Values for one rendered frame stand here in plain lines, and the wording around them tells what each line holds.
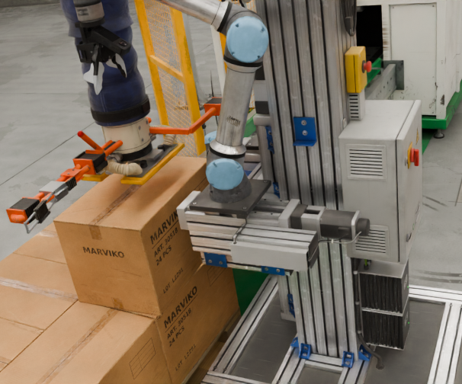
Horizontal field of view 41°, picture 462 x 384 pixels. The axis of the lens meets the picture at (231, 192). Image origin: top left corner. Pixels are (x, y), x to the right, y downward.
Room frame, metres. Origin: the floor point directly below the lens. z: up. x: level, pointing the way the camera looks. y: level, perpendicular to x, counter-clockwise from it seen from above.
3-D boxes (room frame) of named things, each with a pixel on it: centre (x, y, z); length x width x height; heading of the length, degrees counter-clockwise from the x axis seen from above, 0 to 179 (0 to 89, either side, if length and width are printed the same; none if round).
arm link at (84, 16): (1.82, 0.31, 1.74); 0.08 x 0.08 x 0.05
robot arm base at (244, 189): (1.95, 0.00, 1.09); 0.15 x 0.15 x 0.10
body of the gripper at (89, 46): (1.83, 0.32, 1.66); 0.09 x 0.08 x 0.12; 61
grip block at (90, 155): (2.09, 0.48, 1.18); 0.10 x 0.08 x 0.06; 62
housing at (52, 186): (1.90, 0.59, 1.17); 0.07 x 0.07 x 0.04; 62
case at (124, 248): (2.31, 0.38, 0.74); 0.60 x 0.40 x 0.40; 152
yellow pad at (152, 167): (2.27, 0.28, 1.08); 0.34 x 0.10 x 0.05; 152
